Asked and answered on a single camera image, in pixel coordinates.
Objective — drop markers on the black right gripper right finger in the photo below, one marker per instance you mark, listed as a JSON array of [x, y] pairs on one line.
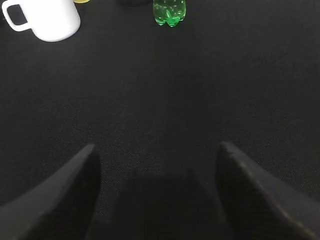
[[259, 206]]

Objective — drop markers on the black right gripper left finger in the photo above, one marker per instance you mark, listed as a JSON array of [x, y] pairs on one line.
[[62, 207]]

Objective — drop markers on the green plastic soda bottle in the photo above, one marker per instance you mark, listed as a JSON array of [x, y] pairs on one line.
[[169, 12]]

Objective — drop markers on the yellow paper cup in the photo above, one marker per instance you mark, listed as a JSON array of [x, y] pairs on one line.
[[81, 1]]

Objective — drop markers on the white ceramic mug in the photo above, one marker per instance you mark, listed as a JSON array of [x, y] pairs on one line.
[[49, 20]]

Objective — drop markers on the black ceramic mug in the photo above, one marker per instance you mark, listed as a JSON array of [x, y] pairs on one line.
[[133, 3]]

